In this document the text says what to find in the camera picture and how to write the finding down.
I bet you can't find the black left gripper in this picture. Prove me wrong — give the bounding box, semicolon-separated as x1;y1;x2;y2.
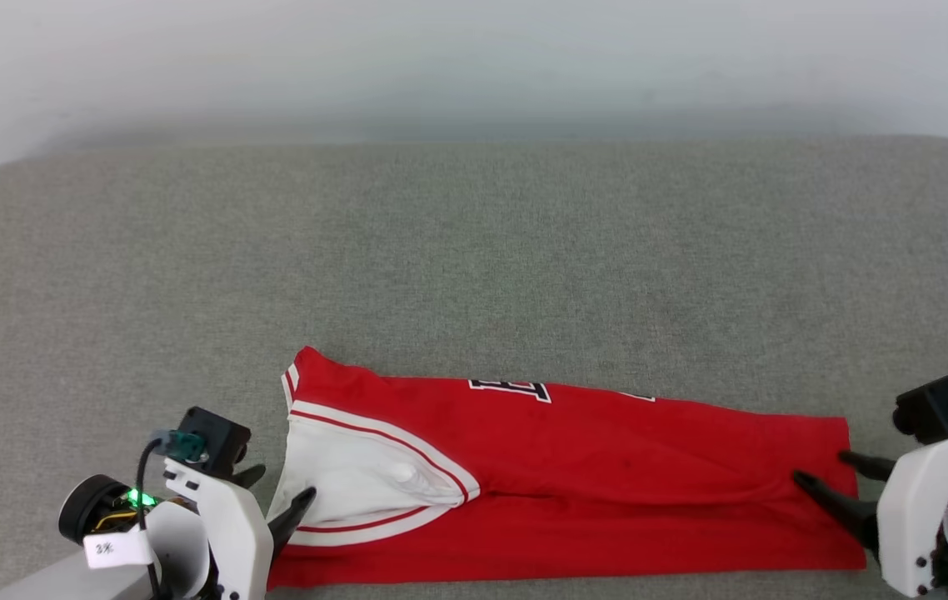
57;464;317;600

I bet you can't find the red and white jersey shirt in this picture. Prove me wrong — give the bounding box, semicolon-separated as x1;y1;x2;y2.
266;346;868;591

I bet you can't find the teal-plug left camera cable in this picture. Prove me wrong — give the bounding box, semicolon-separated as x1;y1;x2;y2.
135;428;210;600

